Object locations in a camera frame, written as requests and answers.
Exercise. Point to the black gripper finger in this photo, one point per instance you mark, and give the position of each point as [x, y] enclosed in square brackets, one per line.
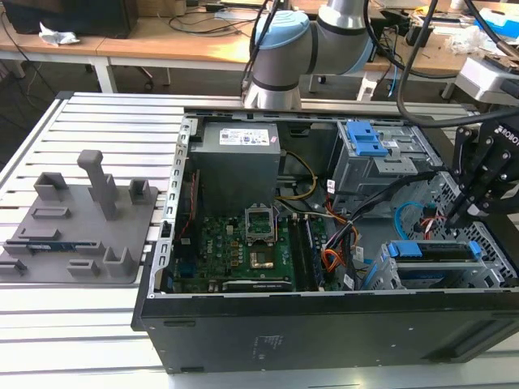
[492, 166]
[462, 162]

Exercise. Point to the hard disk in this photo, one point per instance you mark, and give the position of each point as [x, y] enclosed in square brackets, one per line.
[430, 250]

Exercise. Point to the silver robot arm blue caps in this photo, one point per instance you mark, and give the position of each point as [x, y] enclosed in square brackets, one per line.
[284, 52]

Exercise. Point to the metal disk bay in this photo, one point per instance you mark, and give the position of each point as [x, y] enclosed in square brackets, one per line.
[446, 275]

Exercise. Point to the black RAM slot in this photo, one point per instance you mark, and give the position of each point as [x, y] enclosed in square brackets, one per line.
[299, 251]

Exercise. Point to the black expansion slot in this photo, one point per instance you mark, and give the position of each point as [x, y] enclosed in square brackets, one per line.
[255, 285]

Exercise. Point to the metal optical drive cage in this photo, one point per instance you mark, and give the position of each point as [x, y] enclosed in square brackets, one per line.
[381, 170]

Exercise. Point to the blue drive bay latch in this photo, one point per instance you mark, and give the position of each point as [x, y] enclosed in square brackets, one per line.
[367, 139]

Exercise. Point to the white plastic bag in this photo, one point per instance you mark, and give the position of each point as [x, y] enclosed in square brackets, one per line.
[466, 40]

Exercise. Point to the wooden desk white legs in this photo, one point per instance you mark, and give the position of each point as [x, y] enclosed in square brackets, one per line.
[142, 44]
[430, 61]

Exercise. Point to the blue box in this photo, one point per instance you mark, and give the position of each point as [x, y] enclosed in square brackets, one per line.
[500, 20]

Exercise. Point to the small black box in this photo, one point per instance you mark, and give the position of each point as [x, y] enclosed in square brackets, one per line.
[413, 35]

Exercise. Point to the grey power supply unit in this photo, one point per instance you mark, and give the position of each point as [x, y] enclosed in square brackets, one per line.
[235, 170]

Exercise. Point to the black PC case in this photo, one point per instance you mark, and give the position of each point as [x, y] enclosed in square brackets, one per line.
[308, 332]

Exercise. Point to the green motherboard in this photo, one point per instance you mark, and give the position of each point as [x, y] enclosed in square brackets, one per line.
[219, 251]

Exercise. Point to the grey parts rack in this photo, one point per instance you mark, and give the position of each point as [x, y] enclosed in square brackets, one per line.
[81, 227]

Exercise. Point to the black monitor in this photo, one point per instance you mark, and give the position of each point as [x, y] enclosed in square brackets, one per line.
[73, 16]

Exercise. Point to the crumpled white paper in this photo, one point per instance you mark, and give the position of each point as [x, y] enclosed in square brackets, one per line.
[57, 35]

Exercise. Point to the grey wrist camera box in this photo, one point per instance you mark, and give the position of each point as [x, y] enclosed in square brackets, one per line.
[482, 81]

